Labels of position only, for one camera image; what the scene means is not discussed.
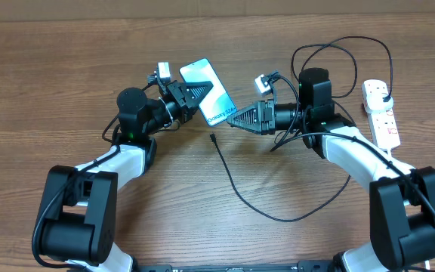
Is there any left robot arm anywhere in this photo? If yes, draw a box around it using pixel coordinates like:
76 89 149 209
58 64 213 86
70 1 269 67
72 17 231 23
32 81 213 271

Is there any black USB charging cable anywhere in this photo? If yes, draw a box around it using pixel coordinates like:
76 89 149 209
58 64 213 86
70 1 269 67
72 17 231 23
209 36 394 223

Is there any Samsung Galaxy smartphone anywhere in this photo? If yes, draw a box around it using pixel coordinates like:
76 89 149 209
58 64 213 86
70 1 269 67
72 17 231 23
179 58 237 126

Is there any white power strip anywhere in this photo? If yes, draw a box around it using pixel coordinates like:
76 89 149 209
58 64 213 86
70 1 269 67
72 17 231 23
362 79 401 151

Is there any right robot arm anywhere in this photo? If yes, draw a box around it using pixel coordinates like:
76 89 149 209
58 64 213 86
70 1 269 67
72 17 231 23
227 68 435 271

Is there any cardboard backdrop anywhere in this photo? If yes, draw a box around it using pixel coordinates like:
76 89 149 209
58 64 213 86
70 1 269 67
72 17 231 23
0 0 435 22

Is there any white charger plug adapter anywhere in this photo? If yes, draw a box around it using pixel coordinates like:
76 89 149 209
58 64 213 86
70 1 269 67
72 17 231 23
364 94 394 114

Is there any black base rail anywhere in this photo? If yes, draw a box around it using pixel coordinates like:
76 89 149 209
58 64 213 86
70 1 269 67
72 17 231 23
66 259 403 272

